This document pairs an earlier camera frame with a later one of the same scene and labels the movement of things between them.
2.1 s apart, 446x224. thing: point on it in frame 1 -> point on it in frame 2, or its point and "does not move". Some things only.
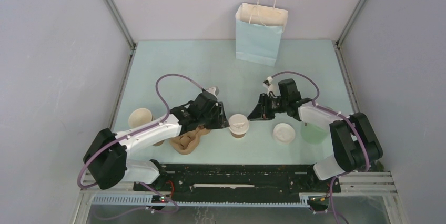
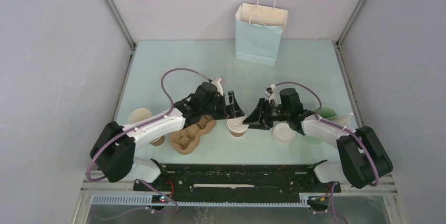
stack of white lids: x=283 y=133 does not move
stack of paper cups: x=140 y=116 does not move
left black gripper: x=221 y=121 -> x=232 y=111
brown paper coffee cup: x=238 y=135 does not move
